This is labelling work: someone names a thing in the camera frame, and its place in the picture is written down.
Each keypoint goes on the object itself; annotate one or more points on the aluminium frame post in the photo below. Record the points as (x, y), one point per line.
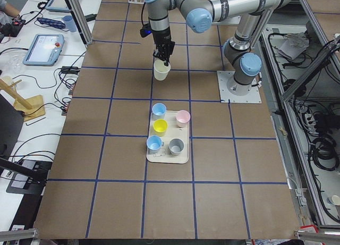
(80, 21)

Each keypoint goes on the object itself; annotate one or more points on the teach pendant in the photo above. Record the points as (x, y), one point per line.
(57, 6)
(44, 50)

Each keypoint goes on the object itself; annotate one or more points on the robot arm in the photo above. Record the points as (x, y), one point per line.
(200, 15)

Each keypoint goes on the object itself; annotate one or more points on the teach pendant far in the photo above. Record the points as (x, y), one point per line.
(57, 6)

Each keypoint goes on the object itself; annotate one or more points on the teach pendant near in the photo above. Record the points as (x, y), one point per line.
(44, 50)

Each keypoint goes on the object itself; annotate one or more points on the blue cup far end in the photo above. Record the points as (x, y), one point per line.
(158, 111)

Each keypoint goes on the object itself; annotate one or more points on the yellow plastic cup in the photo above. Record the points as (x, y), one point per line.
(160, 127)

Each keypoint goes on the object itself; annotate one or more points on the black power adapter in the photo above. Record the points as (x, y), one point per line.
(90, 17)

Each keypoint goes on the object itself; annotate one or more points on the grey plastic cup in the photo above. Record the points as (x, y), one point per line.
(176, 146)

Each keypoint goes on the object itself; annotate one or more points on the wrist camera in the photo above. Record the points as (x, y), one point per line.
(145, 30)

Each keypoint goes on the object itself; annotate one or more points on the cream plastic tray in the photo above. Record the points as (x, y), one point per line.
(173, 131)

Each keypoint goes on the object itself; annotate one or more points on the pink plastic cup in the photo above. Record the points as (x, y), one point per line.
(182, 118)

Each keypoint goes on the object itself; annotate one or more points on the blue cup on desk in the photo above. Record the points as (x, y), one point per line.
(69, 23)

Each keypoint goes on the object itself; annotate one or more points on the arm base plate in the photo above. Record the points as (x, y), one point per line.
(232, 92)

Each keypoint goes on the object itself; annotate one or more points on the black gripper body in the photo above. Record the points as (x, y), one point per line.
(162, 36)

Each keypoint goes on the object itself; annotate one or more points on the white plastic cup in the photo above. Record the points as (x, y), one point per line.
(161, 70)

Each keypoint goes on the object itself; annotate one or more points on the blue cup near grey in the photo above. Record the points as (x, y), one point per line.
(154, 143)

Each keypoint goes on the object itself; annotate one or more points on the wooden stand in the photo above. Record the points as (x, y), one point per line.
(32, 107)

